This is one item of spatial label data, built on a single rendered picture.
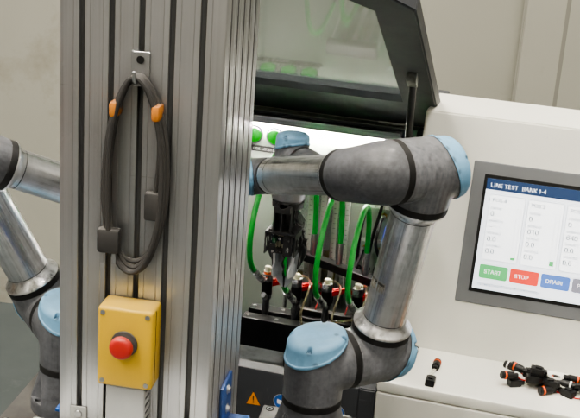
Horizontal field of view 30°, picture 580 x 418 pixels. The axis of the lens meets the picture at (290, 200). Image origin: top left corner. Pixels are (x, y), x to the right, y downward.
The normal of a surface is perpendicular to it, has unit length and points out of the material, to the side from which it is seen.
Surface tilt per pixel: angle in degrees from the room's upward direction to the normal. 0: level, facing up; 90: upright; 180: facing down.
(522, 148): 76
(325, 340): 8
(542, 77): 90
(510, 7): 90
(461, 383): 0
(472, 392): 0
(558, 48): 90
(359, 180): 88
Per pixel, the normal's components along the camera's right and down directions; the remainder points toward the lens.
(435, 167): 0.48, -0.04
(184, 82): -0.17, 0.30
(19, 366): 0.07, -0.95
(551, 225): -0.24, 0.05
